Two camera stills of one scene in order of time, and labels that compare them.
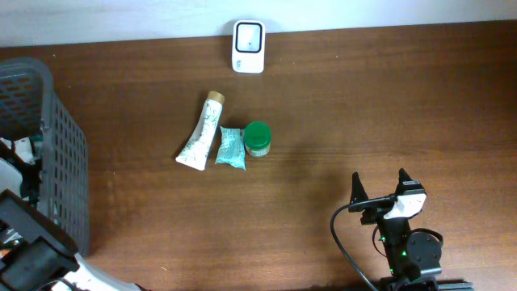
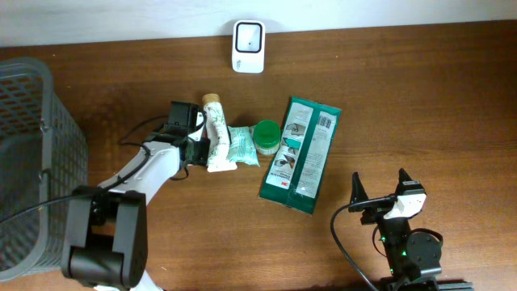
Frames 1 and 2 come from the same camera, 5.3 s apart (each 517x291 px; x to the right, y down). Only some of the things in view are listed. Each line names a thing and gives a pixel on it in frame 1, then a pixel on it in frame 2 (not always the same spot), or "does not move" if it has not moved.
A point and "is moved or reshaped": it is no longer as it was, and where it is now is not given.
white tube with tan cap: x=196 y=153 is moved or reshaped
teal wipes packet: x=232 y=150 is moved or reshaped
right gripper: x=374 y=213 does not move
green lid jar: x=258 y=139 is moved or reshaped
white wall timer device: x=248 y=50 does not move
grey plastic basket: x=27 y=101 does not move
